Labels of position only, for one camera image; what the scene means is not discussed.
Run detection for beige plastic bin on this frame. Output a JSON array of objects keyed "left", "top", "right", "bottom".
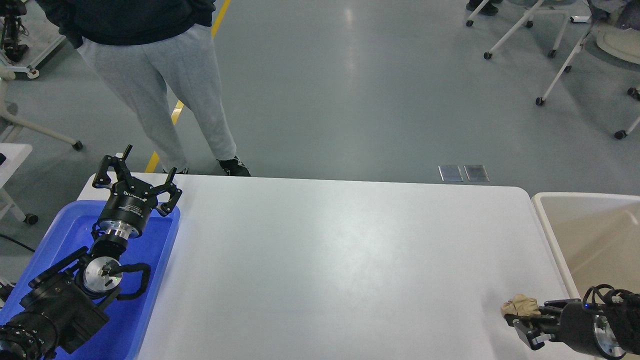
[{"left": 531, "top": 192, "right": 640, "bottom": 298}]

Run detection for white side table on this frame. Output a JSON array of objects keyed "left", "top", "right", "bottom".
[{"left": 0, "top": 142, "right": 39, "bottom": 225}]

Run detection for blue plastic tray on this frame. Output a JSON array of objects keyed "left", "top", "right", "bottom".
[{"left": 0, "top": 200, "right": 182, "bottom": 360}]

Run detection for person in grey trousers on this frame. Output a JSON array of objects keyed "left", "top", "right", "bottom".
[{"left": 38, "top": 0, "right": 250, "bottom": 177}]

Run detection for white chair base left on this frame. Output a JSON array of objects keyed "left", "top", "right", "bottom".
[{"left": 0, "top": 65, "right": 84, "bottom": 152}]

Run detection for right metal floor plate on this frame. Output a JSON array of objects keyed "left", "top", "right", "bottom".
[{"left": 464, "top": 165, "right": 490, "bottom": 182}]

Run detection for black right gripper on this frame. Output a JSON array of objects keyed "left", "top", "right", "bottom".
[{"left": 503, "top": 298, "right": 627, "bottom": 360}]

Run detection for white cart with equipment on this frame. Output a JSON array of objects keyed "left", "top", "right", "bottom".
[{"left": 0, "top": 0, "right": 66, "bottom": 79}]

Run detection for white rolling chair frame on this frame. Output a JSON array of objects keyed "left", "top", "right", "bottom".
[{"left": 466, "top": 0, "right": 574, "bottom": 61}]

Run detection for black shoe top right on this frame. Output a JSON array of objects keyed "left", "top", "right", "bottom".
[{"left": 465, "top": 0, "right": 503, "bottom": 16}]

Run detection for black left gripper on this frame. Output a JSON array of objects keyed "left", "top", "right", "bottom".
[{"left": 92, "top": 145, "right": 183, "bottom": 240}]

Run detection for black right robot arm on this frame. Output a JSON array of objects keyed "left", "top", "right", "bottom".
[{"left": 500, "top": 284, "right": 640, "bottom": 360}]

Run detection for metal floor plate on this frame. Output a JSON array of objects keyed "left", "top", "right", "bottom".
[
  {"left": 438, "top": 164, "right": 464, "bottom": 183},
  {"left": 464, "top": 165, "right": 490, "bottom": 182}
]

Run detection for brown paper ball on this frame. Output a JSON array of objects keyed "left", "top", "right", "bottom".
[{"left": 500, "top": 293, "right": 542, "bottom": 318}]

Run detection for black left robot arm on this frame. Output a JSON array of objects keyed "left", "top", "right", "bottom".
[{"left": 1, "top": 145, "right": 183, "bottom": 360}]

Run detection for white rolling chair with seat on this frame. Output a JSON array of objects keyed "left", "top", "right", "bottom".
[{"left": 535, "top": 0, "right": 640, "bottom": 140}]

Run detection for left metal floor plate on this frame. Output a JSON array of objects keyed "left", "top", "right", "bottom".
[{"left": 438, "top": 164, "right": 464, "bottom": 183}]

